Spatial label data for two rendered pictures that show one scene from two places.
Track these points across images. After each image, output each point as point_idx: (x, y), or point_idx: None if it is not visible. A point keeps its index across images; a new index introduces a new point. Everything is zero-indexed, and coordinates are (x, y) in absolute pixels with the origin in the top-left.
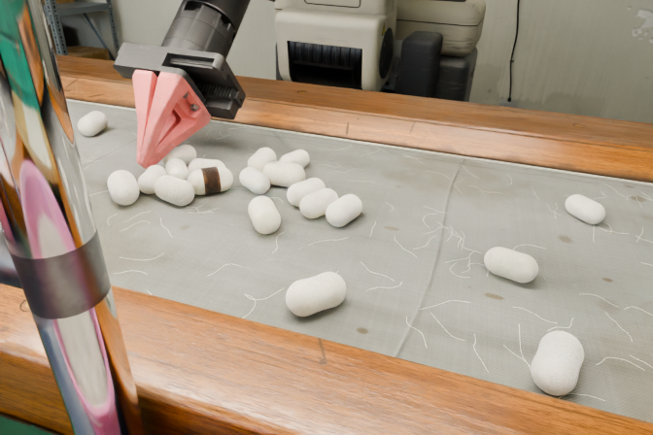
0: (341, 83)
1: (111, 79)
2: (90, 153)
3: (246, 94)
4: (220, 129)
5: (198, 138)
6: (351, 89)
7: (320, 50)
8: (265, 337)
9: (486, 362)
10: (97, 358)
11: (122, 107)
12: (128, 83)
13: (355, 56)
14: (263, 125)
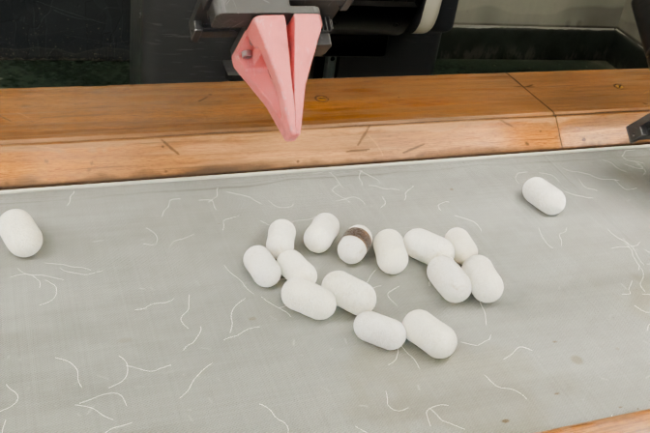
0: (391, 26)
1: (415, 118)
2: (611, 236)
3: (593, 105)
4: (617, 160)
5: (631, 179)
6: (641, 71)
7: None
8: None
9: None
10: None
11: (464, 158)
12: (447, 121)
13: None
14: (639, 142)
